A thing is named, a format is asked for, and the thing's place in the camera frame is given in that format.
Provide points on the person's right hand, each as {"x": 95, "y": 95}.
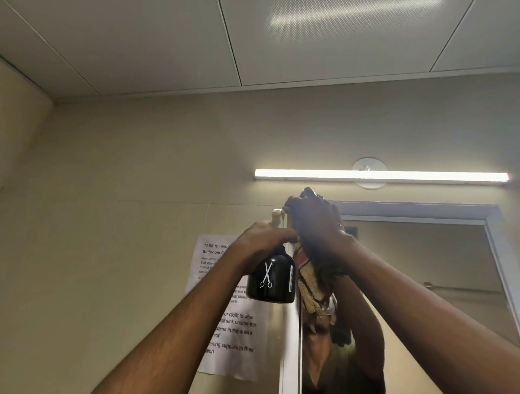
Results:
{"x": 315, "y": 227}

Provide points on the person's left hand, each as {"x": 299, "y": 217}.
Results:
{"x": 260, "y": 243}

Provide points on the person's right forearm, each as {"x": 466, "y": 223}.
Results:
{"x": 426, "y": 324}

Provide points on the brown cleaning cloth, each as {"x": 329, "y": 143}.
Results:
{"x": 310, "y": 288}

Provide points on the white tube light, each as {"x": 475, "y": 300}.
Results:
{"x": 382, "y": 175}

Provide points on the black spray bottle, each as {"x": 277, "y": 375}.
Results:
{"x": 272, "y": 280}

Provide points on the white framed mirror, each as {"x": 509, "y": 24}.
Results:
{"x": 447, "y": 284}

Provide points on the printed instruction paper sheet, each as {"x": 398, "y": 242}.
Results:
{"x": 235, "y": 324}

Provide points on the person's left forearm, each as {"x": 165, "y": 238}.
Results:
{"x": 170, "y": 337}

